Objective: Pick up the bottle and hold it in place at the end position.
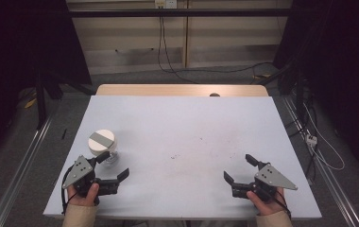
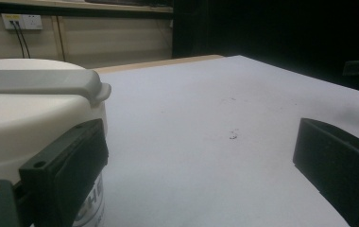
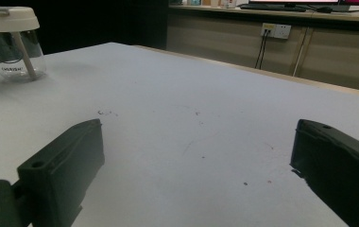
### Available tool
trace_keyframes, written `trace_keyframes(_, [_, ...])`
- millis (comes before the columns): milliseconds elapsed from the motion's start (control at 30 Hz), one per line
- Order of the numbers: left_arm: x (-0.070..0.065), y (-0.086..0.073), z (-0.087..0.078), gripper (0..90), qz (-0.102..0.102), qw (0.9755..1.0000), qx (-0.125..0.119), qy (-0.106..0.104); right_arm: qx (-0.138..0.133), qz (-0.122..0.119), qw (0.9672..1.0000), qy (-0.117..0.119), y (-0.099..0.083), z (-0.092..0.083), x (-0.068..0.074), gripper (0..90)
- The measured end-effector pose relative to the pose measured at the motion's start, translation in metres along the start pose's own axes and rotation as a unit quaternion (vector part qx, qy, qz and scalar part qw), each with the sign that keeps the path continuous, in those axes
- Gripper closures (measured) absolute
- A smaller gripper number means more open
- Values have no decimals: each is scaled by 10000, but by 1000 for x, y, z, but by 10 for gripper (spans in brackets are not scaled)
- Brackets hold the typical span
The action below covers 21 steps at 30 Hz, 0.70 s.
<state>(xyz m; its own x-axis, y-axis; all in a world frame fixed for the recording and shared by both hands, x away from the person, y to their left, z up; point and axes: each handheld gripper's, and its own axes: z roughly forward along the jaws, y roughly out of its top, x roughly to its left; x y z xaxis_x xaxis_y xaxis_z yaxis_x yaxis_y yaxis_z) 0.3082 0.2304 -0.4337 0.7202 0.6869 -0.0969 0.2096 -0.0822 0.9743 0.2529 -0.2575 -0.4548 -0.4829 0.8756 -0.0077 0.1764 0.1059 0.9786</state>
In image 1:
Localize aluminium floor rail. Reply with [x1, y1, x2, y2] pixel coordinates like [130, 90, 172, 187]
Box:
[282, 96, 359, 227]
[0, 115, 55, 227]

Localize yellow tape strip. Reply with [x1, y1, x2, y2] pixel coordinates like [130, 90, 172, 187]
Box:
[24, 97, 38, 110]

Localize hand-held gripper black cable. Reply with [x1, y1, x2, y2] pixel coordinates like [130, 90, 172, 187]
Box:
[256, 185, 293, 219]
[60, 166, 77, 216]

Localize right hand-held gripper black cable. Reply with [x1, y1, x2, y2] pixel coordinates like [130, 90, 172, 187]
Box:
[256, 185, 293, 219]

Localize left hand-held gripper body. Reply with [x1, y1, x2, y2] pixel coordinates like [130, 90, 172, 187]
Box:
[61, 154, 121, 206]

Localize black metal stand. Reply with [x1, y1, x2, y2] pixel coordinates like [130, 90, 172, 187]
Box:
[257, 61, 309, 125]
[33, 67, 97, 131]

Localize black wall cable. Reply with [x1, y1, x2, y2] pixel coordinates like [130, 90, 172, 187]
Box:
[157, 15, 275, 85]

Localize person's left hand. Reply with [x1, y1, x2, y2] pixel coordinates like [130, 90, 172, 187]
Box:
[66, 183, 100, 208]

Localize white wall socket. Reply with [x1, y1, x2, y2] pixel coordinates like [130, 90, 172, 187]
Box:
[154, 0, 178, 9]

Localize black horizontal bar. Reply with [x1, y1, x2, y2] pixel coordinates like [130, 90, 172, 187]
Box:
[68, 8, 293, 19]

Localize person's right hand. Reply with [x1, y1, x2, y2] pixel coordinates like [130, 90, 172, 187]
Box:
[246, 186, 286, 218]

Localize white power strip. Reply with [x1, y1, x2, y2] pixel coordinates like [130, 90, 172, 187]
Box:
[305, 133, 318, 149]

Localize clear jar with white lid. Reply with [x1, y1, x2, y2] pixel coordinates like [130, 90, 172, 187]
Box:
[87, 129, 120, 167]

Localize white cable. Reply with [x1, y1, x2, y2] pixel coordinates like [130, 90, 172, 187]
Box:
[301, 102, 346, 172]

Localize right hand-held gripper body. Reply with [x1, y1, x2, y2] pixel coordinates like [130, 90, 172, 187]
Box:
[231, 162, 299, 203]

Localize left hand-held gripper black cable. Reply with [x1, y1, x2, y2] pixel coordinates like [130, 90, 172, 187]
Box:
[60, 166, 77, 216]

